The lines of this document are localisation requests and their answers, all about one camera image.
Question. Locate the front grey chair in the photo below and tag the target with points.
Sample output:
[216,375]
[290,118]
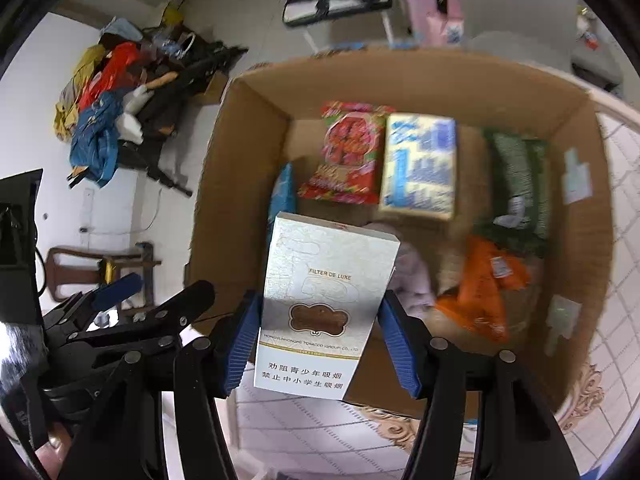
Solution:
[528,31]

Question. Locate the patterned table mat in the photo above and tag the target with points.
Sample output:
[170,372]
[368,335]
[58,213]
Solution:
[312,438]

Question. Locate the blue yellow tissue pack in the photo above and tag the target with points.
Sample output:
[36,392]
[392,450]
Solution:
[419,170]

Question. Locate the white cigarette carton box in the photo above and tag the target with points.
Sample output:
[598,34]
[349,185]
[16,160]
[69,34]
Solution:
[323,286]

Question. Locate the green wipes pack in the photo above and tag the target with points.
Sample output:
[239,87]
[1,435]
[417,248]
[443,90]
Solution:
[520,211]

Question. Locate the blue tube packet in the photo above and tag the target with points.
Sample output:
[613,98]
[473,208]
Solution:
[283,197]

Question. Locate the dark wooden chair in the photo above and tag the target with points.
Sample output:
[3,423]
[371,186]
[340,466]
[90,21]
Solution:
[68,266]

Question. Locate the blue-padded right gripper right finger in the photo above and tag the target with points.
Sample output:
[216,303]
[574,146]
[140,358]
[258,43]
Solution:
[430,369]

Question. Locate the purple plush toy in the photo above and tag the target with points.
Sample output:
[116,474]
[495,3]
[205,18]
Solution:
[410,281]

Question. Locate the open cardboard box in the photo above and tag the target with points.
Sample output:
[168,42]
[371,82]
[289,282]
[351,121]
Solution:
[271,115]

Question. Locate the red snack packet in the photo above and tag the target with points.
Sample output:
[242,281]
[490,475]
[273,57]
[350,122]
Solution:
[349,169]

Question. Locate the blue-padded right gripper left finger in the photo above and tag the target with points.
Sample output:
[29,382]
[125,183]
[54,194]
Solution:
[208,369]

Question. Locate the orange snack packet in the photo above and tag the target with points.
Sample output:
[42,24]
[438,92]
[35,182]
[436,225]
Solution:
[476,303]

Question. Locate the pile of colourful clothes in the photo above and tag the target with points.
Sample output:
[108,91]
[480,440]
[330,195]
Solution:
[96,112]

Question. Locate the pink suitcase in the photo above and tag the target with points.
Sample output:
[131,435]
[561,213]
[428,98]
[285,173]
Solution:
[430,0]

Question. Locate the pink paper bag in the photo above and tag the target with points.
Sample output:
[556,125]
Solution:
[444,31]

